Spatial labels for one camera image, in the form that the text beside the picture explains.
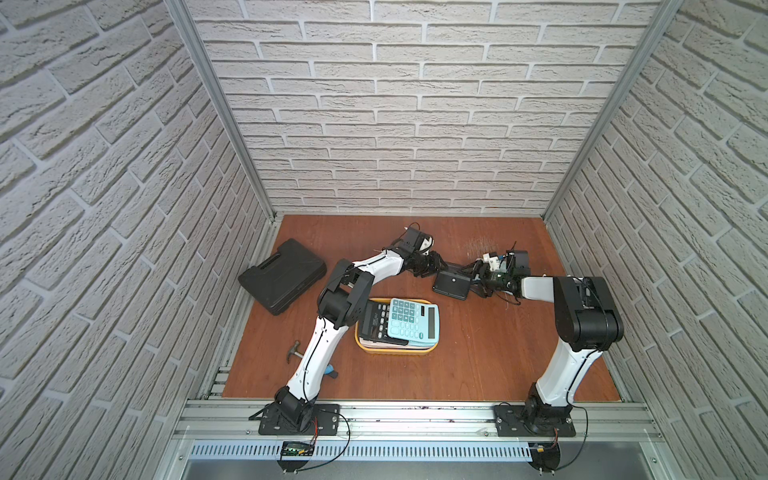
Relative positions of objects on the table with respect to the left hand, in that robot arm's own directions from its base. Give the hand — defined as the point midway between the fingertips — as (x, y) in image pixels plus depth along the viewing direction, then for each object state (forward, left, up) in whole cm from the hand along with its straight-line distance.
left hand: (437, 258), depth 102 cm
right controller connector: (-56, -20, -3) cm, 60 cm away
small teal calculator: (-26, +9, +5) cm, 28 cm away
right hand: (-8, -8, +1) cm, 11 cm away
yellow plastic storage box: (-32, +6, +2) cm, 33 cm away
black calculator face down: (-10, -4, -1) cm, 11 cm away
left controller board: (-55, +40, -8) cm, 69 cm away
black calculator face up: (-27, +21, +4) cm, 34 cm away
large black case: (-9, +52, 0) cm, 52 cm away
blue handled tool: (-36, +33, -2) cm, 49 cm away
